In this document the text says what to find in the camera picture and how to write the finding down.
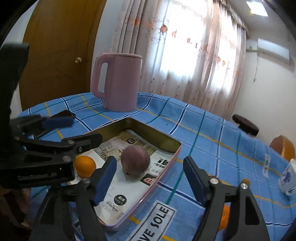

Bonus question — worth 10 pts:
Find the small orange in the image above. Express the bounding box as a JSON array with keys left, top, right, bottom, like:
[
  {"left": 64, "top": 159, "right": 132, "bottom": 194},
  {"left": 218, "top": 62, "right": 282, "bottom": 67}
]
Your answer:
[{"left": 74, "top": 156, "right": 96, "bottom": 179}]

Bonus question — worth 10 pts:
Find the large orange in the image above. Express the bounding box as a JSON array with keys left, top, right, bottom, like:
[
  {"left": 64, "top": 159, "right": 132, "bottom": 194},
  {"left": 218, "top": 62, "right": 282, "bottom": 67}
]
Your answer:
[{"left": 218, "top": 204, "right": 230, "bottom": 231}]

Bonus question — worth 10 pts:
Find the large purple round fruit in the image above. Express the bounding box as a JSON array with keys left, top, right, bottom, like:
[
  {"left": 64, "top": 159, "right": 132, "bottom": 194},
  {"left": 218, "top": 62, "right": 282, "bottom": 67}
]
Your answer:
[{"left": 120, "top": 145, "right": 151, "bottom": 178}]

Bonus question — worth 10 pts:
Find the small brown longan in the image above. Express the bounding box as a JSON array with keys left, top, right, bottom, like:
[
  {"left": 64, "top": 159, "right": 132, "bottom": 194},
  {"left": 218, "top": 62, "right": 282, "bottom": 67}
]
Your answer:
[{"left": 241, "top": 178, "right": 250, "bottom": 186}]

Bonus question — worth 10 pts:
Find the person's left hand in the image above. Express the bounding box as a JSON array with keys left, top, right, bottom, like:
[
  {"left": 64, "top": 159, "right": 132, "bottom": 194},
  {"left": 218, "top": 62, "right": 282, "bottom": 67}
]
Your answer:
[{"left": 1, "top": 186, "right": 31, "bottom": 230}]

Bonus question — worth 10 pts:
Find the black smartphone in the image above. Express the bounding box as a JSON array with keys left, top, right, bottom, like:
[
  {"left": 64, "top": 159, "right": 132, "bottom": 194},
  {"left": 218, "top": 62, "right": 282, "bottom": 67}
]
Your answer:
[{"left": 33, "top": 110, "right": 76, "bottom": 139}]

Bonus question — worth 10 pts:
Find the blue plaid tablecloth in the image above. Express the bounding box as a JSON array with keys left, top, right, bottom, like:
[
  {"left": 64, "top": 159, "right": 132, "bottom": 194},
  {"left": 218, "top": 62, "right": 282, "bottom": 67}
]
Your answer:
[{"left": 23, "top": 93, "right": 295, "bottom": 240}]

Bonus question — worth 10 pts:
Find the paper leaflet in tin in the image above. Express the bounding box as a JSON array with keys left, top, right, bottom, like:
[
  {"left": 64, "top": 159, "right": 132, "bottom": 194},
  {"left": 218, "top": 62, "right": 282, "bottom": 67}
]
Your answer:
[{"left": 70, "top": 129, "right": 175, "bottom": 229}]

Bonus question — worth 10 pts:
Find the pink metal tin box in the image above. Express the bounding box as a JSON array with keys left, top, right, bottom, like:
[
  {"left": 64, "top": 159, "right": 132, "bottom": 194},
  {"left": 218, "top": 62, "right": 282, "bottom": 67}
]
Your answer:
[{"left": 82, "top": 118, "right": 182, "bottom": 230}]

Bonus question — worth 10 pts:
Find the dark round stool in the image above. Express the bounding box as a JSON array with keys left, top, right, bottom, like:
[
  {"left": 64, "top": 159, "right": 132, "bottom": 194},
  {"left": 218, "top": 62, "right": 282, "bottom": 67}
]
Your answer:
[{"left": 232, "top": 114, "right": 259, "bottom": 137}]

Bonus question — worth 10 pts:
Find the pink electric kettle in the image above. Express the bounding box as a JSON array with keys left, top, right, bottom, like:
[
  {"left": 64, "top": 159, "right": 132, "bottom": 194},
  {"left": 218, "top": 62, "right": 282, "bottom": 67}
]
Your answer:
[{"left": 90, "top": 53, "right": 142, "bottom": 112}]

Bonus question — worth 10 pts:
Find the white blue-patterned mug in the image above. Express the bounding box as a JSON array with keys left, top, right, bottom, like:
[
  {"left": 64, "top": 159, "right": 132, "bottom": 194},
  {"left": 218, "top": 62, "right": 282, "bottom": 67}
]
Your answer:
[{"left": 278, "top": 159, "right": 296, "bottom": 196}]

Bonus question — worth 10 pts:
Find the brown leather chair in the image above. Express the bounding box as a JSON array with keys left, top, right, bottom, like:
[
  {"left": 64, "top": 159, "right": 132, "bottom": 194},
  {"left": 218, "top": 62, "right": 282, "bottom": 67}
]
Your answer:
[{"left": 269, "top": 135, "right": 295, "bottom": 161}]

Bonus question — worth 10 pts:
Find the brass door knob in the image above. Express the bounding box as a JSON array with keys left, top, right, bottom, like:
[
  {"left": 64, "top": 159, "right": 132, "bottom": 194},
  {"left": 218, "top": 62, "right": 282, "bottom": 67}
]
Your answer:
[{"left": 75, "top": 57, "right": 82, "bottom": 64}]

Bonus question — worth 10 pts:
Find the wooden door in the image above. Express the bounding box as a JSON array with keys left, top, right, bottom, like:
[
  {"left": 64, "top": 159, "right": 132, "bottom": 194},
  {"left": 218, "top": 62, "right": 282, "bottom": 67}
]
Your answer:
[{"left": 19, "top": 0, "right": 106, "bottom": 110}]

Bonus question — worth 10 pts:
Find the floral sheer curtain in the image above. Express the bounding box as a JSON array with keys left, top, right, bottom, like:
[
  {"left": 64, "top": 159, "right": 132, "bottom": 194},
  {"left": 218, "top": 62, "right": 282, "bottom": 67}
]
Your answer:
[{"left": 111, "top": 1, "right": 248, "bottom": 120}]

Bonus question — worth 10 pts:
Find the white air conditioner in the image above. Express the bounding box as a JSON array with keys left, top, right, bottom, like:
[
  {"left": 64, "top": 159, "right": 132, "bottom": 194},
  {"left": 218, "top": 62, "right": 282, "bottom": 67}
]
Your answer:
[{"left": 257, "top": 38, "right": 290, "bottom": 64}]

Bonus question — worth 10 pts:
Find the ceiling light panel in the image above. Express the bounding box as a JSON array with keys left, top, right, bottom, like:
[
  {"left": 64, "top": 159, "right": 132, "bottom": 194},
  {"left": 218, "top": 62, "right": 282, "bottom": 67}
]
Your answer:
[{"left": 246, "top": 1, "right": 268, "bottom": 17}]

